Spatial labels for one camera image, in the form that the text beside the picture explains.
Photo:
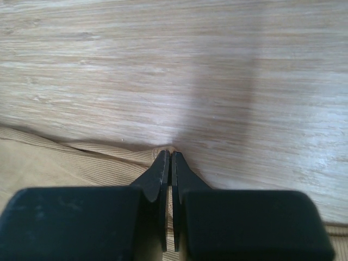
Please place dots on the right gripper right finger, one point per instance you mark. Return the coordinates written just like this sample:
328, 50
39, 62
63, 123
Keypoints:
216, 224

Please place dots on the tan brown tank top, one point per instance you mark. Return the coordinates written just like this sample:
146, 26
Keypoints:
30, 161

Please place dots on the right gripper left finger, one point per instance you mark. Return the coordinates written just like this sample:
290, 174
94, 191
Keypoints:
90, 223

